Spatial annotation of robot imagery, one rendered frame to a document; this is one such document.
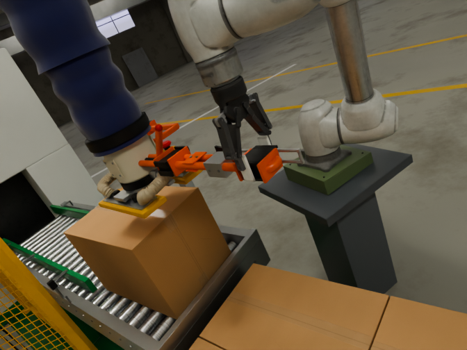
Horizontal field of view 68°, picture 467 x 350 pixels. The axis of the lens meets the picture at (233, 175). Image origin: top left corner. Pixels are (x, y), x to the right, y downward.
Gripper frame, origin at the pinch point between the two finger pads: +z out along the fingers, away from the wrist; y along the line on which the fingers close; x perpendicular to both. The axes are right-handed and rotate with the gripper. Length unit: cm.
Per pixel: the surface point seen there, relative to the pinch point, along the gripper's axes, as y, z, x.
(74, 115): 12, -23, -58
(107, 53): -5, -35, -50
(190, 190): -17, 28, -66
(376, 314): -15, 68, 9
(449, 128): -246, 122, -30
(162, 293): 19, 51, -60
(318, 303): -11, 68, -11
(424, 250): -100, 122, -8
